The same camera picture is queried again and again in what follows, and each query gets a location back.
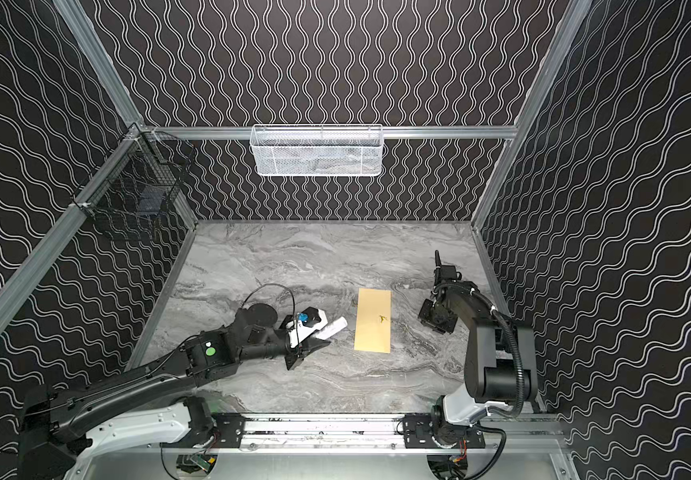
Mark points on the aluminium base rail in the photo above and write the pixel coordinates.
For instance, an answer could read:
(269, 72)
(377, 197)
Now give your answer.
(276, 433)

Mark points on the aluminium corner post right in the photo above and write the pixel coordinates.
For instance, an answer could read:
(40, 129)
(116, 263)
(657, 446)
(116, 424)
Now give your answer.
(558, 49)

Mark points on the white wire basket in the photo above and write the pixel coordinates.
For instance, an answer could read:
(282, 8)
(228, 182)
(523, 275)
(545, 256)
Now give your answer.
(317, 157)

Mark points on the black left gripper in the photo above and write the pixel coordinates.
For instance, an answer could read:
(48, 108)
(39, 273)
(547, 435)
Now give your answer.
(293, 348)

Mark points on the tan kraft envelope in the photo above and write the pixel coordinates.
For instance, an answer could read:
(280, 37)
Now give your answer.
(373, 330)

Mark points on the black wire basket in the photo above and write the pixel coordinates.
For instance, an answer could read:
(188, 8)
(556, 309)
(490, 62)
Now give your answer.
(136, 202)

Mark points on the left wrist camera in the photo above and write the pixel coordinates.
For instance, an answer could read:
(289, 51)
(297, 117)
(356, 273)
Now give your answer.
(302, 325)

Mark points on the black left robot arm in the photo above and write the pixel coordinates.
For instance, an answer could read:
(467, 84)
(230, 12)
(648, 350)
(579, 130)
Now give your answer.
(54, 424)

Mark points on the small glue stick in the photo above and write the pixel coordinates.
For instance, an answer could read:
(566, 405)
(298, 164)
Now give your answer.
(331, 329)

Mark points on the aluminium back crossbar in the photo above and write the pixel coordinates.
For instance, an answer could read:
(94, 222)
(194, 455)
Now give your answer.
(339, 131)

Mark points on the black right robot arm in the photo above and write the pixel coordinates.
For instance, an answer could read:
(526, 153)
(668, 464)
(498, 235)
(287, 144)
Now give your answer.
(500, 368)

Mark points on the aluminium left side rail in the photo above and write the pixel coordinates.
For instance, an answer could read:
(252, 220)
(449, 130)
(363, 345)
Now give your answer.
(28, 276)

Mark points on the aluminium corner post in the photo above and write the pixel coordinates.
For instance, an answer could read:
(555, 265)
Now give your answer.
(558, 49)
(87, 39)

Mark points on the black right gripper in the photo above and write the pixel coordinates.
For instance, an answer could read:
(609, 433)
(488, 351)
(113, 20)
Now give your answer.
(438, 285)

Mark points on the aluminium corner post left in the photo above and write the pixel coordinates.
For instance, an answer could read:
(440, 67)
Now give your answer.
(87, 39)

